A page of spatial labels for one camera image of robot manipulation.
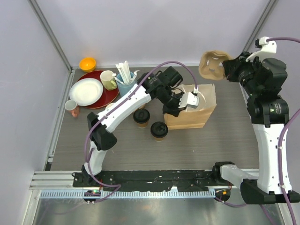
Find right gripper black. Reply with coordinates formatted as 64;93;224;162
224;51;263;97

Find black cup lid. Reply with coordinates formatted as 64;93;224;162
150;121;168;138
133;109;150;124

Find lidded brown paper cup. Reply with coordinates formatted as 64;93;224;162
133;109;150;128

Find brown paper bag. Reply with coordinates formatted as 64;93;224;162
164;83;217;130

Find brown paper cups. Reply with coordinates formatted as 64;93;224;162
105;103;115;110

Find cardboard cup carrier back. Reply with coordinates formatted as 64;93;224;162
198;50;233;81

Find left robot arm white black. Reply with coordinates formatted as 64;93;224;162
82;66;183;187

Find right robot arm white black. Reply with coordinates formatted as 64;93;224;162
211;52;300;204

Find blue cup holder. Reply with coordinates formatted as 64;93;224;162
116;72;136;97

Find white wrapped straws bundle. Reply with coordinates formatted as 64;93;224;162
113;61;139;85

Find pale yellow mug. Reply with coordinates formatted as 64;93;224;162
100;70;117;90

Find red round tray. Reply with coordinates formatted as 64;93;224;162
78;70;119;109

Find white plate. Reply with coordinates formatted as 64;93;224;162
69;78;104;106

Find orange bowl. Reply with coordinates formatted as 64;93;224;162
79;57;96;73

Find small white pink cup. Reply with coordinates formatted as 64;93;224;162
64;100;80;118

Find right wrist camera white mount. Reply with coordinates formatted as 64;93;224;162
246;37;277;62

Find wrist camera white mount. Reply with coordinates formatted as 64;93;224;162
178;88;200;108
246;37;277;62

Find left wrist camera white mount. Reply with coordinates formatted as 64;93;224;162
178;88;200;108

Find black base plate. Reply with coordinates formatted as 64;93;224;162
72;170;234;192

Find aluminium rail frame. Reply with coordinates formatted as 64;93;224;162
29;169;259;190

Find white slotted cable duct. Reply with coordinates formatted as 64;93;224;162
40;188;216;199

